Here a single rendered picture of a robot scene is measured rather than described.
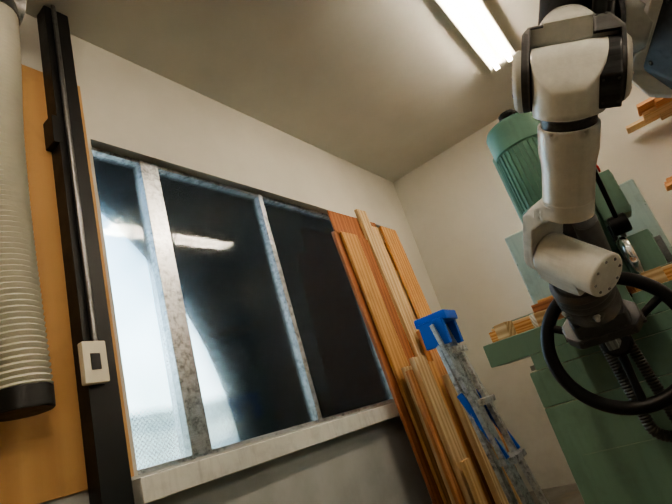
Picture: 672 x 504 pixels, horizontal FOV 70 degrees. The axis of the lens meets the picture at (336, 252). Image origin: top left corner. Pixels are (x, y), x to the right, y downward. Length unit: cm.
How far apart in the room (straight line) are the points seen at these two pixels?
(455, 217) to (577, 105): 353
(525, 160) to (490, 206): 257
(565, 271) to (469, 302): 330
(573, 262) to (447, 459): 209
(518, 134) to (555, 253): 82
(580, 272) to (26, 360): 129
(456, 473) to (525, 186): 167
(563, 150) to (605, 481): 90
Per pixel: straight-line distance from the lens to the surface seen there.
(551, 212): 71
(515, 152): 153
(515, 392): 397
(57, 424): 167
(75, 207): 187
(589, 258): 73
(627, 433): 135
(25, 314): 152
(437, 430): 271
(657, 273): 135
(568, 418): 135
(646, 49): 98
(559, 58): 67
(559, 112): 66
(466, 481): 275
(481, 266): 401
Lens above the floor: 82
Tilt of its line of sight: 19 degrees up
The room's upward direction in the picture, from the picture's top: 18 degrees counter-clockwise
